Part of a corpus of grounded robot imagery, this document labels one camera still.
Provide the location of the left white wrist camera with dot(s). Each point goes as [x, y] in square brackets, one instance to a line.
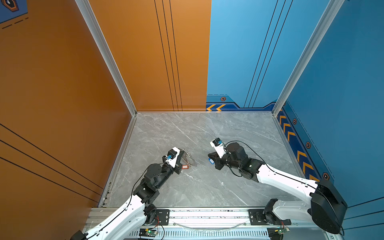
[173, 157]

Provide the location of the right small circuit board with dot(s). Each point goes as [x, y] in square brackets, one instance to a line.
[282, 229]

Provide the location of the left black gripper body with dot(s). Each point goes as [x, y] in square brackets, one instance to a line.
[177, 169]

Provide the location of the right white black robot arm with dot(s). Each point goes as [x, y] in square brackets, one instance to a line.
[319, 202]

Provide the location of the green circuit board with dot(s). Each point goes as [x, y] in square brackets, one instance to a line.
[147, 234]

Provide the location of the white vented grille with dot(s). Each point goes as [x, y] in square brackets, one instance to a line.
[184, 234]

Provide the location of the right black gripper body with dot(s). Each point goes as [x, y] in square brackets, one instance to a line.
[225, 161]

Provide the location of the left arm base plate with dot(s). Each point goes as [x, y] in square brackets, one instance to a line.
[159, 216]

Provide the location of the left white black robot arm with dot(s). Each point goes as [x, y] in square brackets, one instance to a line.
[139, 207]

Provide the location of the blue tag key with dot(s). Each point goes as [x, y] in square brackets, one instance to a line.
[211, 161]

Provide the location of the aluminium front rail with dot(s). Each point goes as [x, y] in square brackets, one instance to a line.
[216, 217]

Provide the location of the metal keyring with chain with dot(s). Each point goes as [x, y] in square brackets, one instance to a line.
[189, 160]

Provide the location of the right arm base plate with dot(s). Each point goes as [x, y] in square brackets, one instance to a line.
[258, 216]

